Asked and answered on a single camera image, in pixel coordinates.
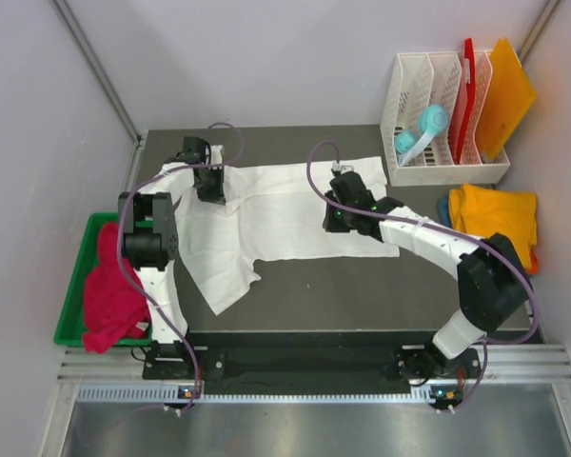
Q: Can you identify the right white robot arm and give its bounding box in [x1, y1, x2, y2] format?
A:
[323, 170, 532, 377]

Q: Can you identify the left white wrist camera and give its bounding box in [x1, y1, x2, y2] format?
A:
[209, 145, 225, 169]

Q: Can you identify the red folder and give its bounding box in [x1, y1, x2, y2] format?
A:
[448, 38, 476, 165]

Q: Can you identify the orange folded t-shirt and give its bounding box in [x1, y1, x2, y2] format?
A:
[527, 249, 540, 275]

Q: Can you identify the orange folder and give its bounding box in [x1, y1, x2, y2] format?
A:
[475, 38, 537, 162]

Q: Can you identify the magenta t-shirt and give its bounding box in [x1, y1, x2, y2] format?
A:
[82, 222, 150, 354]

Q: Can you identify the yellow folded t-shirt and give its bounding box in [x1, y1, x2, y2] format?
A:
[448, 183, 538, 270]

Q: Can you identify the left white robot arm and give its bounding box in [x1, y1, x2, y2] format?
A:
[116, 136, 226, 378]

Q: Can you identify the green plastic bin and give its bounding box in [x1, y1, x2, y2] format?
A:
[53, 212, 151, 348]

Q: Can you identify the blue folded t-shirt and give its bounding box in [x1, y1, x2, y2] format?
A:
[437, 195, 453, 228]

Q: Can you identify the white file organizer rack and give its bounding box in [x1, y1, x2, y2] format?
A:
[380, 51, 510, 187]

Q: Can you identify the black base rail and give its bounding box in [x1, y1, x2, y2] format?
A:
[143, 330, 481, 397]

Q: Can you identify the grey slotted cable duct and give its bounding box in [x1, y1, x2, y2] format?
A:
[75, 383, 458, 406]

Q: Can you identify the white t-shirt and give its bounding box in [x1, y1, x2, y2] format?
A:
[175, 164, 400, 315]

